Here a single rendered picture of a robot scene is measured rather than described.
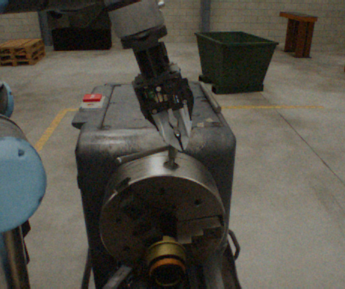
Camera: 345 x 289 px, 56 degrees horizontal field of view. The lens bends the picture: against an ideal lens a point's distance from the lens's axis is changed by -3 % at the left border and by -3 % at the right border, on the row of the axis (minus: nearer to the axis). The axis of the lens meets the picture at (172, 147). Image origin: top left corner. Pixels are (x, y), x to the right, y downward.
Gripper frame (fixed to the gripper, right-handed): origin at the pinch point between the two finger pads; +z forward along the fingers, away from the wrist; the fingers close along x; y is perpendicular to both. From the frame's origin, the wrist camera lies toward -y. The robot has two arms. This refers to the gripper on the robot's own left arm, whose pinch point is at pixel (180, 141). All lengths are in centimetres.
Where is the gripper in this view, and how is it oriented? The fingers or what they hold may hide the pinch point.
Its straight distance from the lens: 59.1
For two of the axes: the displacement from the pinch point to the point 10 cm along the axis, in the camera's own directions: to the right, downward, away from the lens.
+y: 0.7, 4.4, -8.9
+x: 9.5, -3.0, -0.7
